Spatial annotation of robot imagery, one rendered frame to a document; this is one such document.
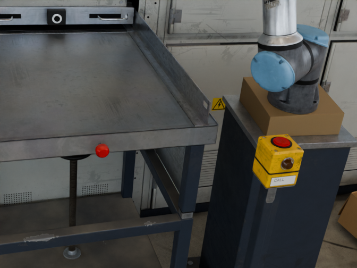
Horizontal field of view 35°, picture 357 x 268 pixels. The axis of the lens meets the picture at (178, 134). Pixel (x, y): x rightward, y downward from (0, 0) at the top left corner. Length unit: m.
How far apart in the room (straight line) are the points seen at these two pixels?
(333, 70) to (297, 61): 0.96
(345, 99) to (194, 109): 1.16
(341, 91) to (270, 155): 1.26
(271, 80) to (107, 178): 1.01
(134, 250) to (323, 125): 0.81
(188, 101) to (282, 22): 0.33
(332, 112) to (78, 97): 0.73
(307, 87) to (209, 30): 0.58
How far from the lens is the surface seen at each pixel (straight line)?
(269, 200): 1.38
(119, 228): 1.58
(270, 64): 1.47
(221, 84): 2.21
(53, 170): 2.22
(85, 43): 1.90
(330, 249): 2.53
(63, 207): 2.24
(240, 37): 2.19
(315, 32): 1.61
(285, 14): 1.46
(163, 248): 2.34
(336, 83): 2.48
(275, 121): 1.63
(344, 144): 1.73
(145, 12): 2.02
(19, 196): 2.27
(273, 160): 1.29
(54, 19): 1.96
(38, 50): 1.83
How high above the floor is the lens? 1.53
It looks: 29 degrees down
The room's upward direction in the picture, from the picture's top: 7 degrees clockwise
